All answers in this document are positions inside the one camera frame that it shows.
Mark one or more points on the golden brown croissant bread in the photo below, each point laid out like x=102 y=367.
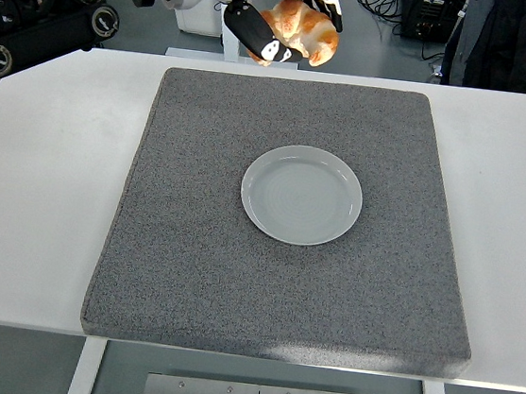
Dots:
x=306 y=26

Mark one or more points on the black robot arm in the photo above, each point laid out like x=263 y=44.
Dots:
x=39 y=33

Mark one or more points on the round grey plate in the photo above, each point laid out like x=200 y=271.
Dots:
x=301 y=196

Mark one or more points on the white cabinet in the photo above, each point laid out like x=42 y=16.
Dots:
x=197 y=20

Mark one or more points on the black equipment box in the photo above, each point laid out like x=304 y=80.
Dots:
x=426 y=16

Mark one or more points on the person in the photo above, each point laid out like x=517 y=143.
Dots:
x=522 y=46

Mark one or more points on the grey speckled mat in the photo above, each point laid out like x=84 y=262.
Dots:
x=280 y=294

